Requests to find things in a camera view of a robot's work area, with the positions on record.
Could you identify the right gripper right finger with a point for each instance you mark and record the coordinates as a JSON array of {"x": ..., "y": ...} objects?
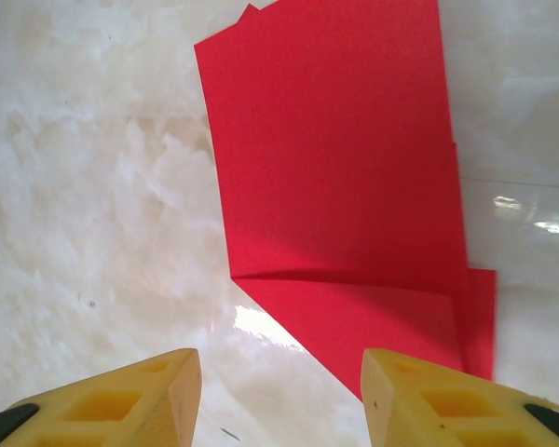
[{"x": 447, "y": 414}]

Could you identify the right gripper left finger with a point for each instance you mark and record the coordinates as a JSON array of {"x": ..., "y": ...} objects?
[{"x": 112, "y": 410}]

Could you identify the red paper sheet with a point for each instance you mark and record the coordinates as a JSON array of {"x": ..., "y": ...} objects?
[{"x": 331, "y": 163}]

